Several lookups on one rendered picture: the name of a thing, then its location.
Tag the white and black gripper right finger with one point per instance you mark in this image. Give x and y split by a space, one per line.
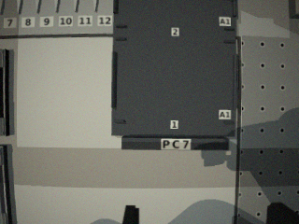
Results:
279 213

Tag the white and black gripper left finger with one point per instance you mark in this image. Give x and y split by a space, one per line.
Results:
131 215

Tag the grey flat base plate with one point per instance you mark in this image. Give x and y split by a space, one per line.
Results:
269 167

